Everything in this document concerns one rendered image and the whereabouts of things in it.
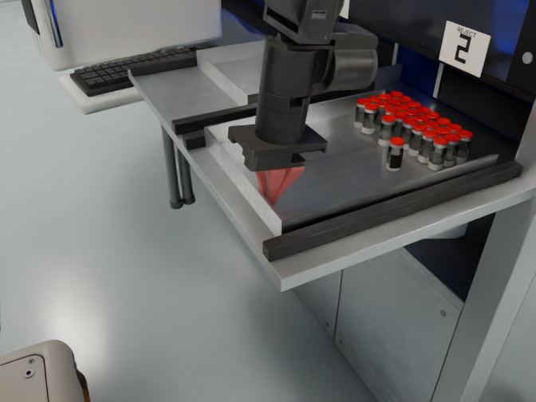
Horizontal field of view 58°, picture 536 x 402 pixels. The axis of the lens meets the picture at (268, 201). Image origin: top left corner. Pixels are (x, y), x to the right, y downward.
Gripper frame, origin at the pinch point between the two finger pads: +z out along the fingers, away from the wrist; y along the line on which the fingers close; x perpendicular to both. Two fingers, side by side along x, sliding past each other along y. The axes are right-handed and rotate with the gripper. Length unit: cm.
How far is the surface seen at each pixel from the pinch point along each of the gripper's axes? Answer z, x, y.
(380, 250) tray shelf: 1.9, -10.9, 10.0
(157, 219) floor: 88, 121, 21
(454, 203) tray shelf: -1.1, -8.7, 23.3
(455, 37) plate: -18.0, 9.0, 33.7
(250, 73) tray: -0.6, 44.8, 18.2
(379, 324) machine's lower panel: 50, 13, 44
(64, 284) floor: 94, 99, -19
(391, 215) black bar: -0.6, -8.0, 13.3
